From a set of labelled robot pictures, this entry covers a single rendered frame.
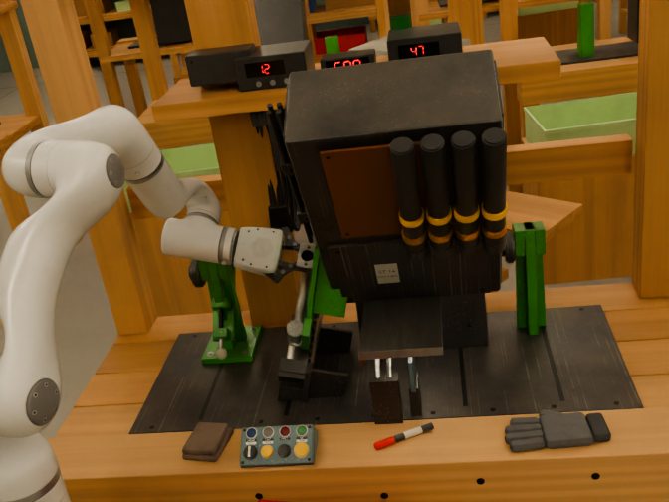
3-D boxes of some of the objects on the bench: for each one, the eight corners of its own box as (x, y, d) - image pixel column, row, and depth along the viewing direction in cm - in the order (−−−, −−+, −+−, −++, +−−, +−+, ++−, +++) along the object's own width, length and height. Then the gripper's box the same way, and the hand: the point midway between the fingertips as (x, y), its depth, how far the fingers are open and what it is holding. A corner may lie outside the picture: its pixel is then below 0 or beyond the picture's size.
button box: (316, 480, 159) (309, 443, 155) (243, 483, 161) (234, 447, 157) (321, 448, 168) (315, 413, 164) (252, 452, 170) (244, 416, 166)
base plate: (643, 415, 161) (644, 406, 160) (130, 440, 177) (127, 433, 176) (600, 311, 199) (600, 303, 198) (180, 339, 214) (178, 333, 214)
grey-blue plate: (421, 417, 167) (415, 362, 161) (411, 418, 167) (405, 363, 161) (421, 390, 175) (415, 337, 169) (411, 391, 176) (405, 338, 170)
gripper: (240, 218, 183) (319, 231, 182) (226, 286, 177) (307, 299, 177) (237, 206, 176) (319, 219, 175) (222, 276, 170) (307, 290, 170)
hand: (304, 258), depth 176 cm, fingers closed on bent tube, 3 cm apart
